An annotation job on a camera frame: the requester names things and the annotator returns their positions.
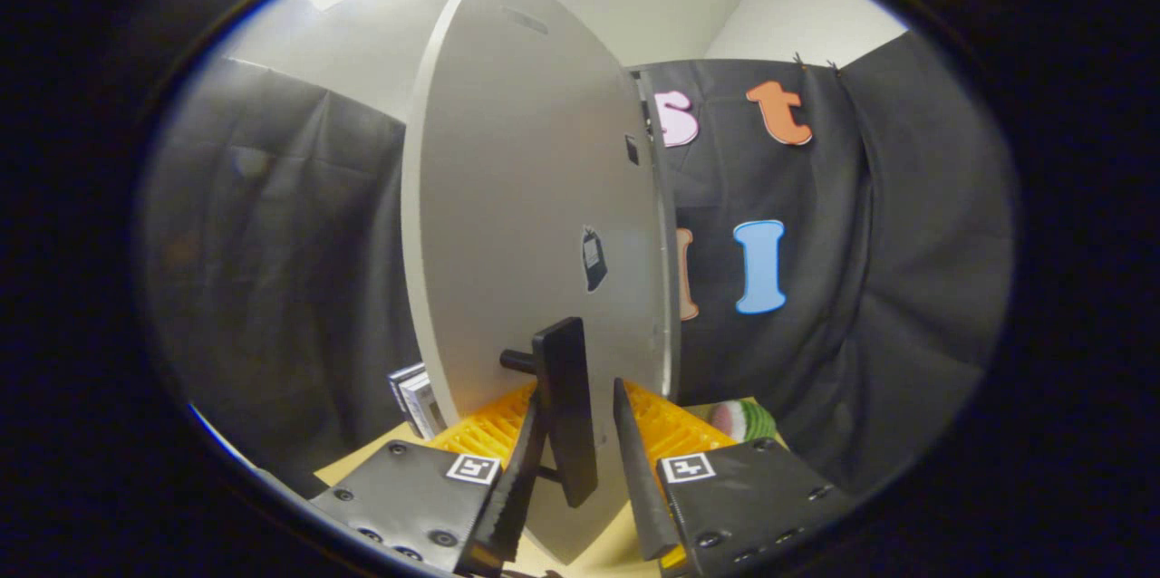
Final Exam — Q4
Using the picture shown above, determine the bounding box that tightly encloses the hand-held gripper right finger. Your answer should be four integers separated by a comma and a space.
613, 377, 857, 578

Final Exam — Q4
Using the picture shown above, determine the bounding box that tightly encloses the grey shoe cabinet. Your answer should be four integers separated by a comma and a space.
630, 66, 683, 402

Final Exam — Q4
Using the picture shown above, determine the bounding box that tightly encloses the black door handle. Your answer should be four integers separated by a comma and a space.
500, 317, 601, 508

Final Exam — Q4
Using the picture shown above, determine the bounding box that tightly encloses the watermelon plush toy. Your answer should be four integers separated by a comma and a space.
707, 399, 778, 444

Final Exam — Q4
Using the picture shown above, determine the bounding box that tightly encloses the black backdrop cloth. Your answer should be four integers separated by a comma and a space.
145, 30, 1016, 499

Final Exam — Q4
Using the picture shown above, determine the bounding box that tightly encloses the white shoe cabinet door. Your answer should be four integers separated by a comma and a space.
401, 0, 672, 565

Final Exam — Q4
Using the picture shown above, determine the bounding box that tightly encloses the dark blue book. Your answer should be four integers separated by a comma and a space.
388, 363, 427, 416

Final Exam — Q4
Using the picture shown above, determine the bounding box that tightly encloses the grey cover book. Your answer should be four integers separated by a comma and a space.
403, 371, 447, 440

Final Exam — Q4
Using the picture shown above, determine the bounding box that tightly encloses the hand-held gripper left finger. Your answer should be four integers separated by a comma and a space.
308, 379, 549, 577

